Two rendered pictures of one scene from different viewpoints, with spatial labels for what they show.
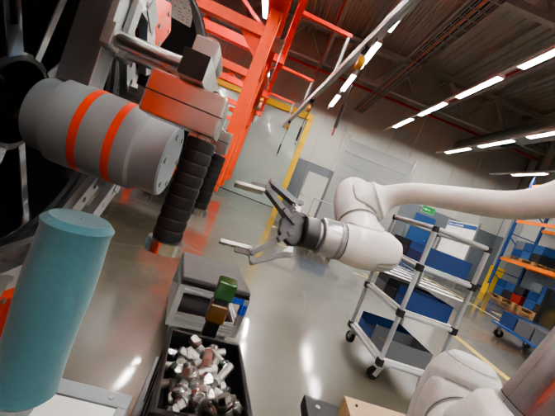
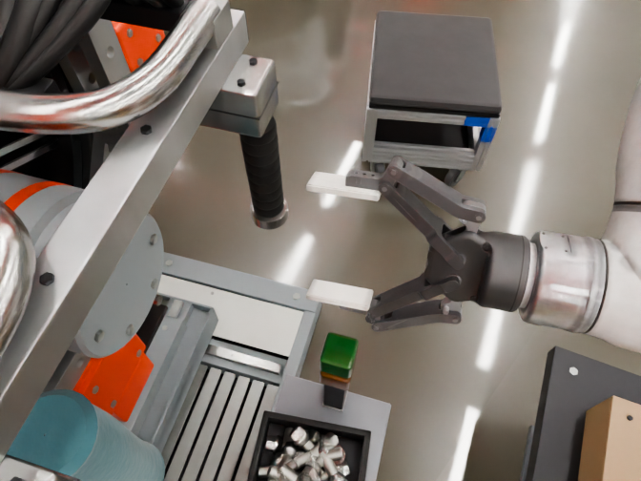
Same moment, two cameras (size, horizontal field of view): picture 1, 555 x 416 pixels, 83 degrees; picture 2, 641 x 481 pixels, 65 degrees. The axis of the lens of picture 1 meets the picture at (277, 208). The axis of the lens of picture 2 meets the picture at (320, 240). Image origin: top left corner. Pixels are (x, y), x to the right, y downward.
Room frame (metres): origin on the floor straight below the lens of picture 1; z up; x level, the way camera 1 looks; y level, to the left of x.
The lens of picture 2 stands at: (0.43, -0.03, 1.23)
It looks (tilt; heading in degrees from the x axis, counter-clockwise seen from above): 57 degrees down; 25
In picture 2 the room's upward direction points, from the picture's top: straight up
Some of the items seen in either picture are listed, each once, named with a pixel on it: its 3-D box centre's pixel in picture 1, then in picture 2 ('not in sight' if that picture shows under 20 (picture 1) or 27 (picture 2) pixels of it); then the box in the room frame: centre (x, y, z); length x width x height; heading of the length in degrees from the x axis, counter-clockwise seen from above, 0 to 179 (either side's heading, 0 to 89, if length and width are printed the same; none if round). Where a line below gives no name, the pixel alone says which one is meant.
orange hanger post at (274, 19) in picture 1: (225, 95); not in sight; (4.14, 1.18, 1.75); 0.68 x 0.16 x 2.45; 99
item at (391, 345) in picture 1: (408, 298); not in sight; (2.08, -1.04, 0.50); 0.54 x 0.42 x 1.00; 9
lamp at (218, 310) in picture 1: (217, 310); (338, 368); (0.64, 0.04, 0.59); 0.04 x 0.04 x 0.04; 9
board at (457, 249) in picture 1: (451, 251); not in sight; (9.20, -5.21, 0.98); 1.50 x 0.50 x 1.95; 3
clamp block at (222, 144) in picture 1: (211, 137); (220, 89); (0.72, 0.20, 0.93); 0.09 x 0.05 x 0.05; 99
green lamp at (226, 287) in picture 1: (225, 288); (339, 355); (0.64, 0.04, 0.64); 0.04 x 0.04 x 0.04; 9
